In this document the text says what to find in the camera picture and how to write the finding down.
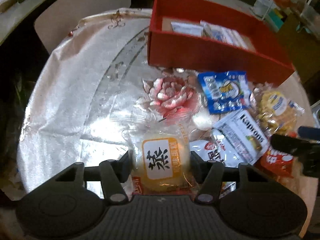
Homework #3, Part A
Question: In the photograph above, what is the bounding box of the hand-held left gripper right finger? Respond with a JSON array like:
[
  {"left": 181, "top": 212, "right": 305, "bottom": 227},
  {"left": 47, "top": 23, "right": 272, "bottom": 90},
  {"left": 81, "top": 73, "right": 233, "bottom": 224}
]
[{"left": 190, "top": 151, "right": 267, "bottom": 204}]

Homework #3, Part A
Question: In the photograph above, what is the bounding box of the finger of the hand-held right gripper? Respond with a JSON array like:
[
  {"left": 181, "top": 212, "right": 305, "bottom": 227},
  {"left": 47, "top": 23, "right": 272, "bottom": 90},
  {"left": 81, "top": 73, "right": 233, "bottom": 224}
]
[
  {"left": 271, "top": 133, "right": 320, "bottom": 157},
  {"left": 297, "top": 126, "right": 320, "bottom": 141}
]

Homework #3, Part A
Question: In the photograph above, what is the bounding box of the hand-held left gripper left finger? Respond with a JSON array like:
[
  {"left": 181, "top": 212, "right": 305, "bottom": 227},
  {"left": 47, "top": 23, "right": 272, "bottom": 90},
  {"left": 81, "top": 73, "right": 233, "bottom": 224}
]
[{"left": 54, "top": 151, "right": 134, "bottom": 203}]

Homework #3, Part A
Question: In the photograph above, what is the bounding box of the red white snack packet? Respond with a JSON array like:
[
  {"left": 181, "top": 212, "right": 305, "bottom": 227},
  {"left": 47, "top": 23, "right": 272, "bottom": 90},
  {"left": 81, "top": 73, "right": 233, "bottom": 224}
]
[{"left": 189, "top": 140, "right": 230, "bottom": 167}]

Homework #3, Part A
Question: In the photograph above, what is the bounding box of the steamed cake packet orange label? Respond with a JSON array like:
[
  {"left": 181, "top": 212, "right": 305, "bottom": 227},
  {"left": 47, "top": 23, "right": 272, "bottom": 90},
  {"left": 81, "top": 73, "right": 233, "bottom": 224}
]
[{"left": 122, "top": 114, "right": 198, "bottom": 198}]

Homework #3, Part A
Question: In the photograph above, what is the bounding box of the yellow puffed snack packet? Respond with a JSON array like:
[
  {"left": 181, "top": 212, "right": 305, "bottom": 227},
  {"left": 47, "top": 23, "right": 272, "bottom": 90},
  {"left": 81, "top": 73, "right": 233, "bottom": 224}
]
[{"left": 251, "top": 86, "right": 306, "bottom": 138}]

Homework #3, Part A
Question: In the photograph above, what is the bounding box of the white packet black print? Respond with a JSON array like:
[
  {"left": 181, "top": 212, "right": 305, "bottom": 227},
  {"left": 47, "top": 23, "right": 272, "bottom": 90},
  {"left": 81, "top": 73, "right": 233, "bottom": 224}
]
[{"left": 212, "top": 110, "right": 272, "bottom": 168}]

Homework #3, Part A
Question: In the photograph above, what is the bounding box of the red cardboard box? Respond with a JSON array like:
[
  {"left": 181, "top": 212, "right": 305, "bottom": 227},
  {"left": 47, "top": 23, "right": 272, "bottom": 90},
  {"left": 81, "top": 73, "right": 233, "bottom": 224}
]
[{"left": 147, "top": 0, "right": 296, "bottom": 85}]

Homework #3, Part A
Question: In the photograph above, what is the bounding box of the blue snack packet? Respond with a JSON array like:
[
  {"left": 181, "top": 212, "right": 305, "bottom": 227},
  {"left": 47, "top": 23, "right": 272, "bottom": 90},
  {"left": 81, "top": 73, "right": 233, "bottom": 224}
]
[{"left": 197, "top": 70, "right": 252, "bottom": 114}]

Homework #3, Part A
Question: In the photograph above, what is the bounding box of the floral tablecloth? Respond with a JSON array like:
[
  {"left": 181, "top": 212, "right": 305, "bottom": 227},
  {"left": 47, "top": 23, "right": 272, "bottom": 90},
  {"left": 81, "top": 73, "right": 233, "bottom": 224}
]
[{"left": 16, "top": 8, "right": 313, "bottom": 205}]

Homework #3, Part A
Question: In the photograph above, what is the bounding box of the white blue striped packet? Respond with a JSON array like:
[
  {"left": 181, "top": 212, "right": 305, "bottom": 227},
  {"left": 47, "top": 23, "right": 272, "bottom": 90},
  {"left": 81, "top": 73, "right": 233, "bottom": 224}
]
[{"left": 201, "top": 21, "right": 251, "bottom": 50}]

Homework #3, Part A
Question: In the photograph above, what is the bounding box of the small white packet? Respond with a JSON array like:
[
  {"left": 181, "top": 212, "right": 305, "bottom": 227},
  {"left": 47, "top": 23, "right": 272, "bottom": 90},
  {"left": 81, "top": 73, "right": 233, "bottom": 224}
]
[{"left": 171, "top": 21, "right": 203, "bottom": 37}]

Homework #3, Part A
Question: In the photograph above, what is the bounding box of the beige chair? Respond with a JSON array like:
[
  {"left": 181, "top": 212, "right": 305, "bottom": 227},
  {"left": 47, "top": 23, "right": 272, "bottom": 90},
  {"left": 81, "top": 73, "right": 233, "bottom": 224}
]
[{"left": 34, "top": 10, "right": 153, "bottom": 55}]

